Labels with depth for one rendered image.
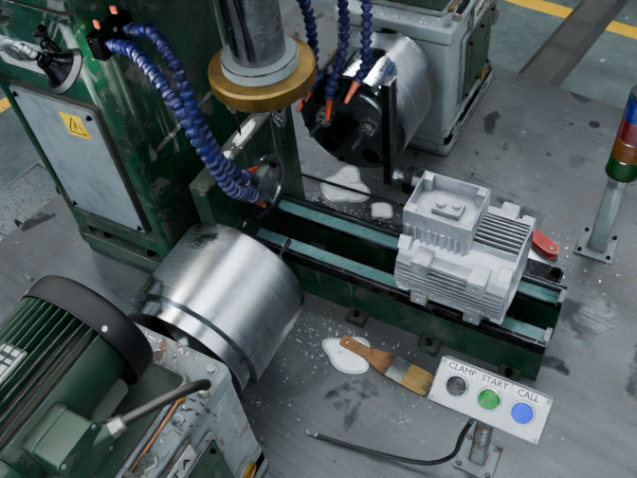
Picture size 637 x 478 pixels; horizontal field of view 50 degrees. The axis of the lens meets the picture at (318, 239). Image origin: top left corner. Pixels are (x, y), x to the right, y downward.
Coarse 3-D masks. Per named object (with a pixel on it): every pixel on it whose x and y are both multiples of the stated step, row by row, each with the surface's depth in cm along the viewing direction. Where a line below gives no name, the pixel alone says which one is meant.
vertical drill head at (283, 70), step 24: (240, 0) 100; (264, 0) 101; (240, 24) 103; (264, 24) 103; (240, 48) 107; (264, 48) 106; (288, 48) 111; (216, 72) 113; (240, 72) 108; (264, 72) 108; (288, 72) 110; (312, 72) 111; (216, 96) 112; (240, 96) 108; (264, 96) 108; (288, 96) 109
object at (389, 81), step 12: (384, 84) 120; (384, 96) 122; (396, 96) 125; (384, 108) 124; (396, 108) 127; (384, 120) 127; (396, 120) 129; (384, 132) 129; (396, 132) 131; (384, 144) 131; (396, 144) 133; (384, 156) 134; (396, 156) 136; (384, 168) 136; (396, 168) 138; (384, 180) 139; (396, 180) 138
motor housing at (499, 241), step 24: (480, 240) 115; (504, 240) 114; (528, 240) 125; (408, 264) 119; (432, 264) 117; (456, 264) 117; (480, 264) 115; (504, 264) 114; (432, 288) 120; (456, 288) 117; (504, 288) 114; (480, 312) 119; (504, 312) 121
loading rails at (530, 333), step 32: (288, 224) 151; (320, 224) 145; (352, 224) 144; (288, 256) 141; (320, 256) 139; (352, 256) 148; (384, 256) 142; (320, 288) 144; (352, 288) 138; (384, 288) 132; (544, 288) 129; (352, 320) 141; (384, 320) 141; (416, 320) 135; (448, 320) 129; (512, 320) 126; (544, 320) 132; (480, 352) 132; (512, 352) 127; (544, 352) 122
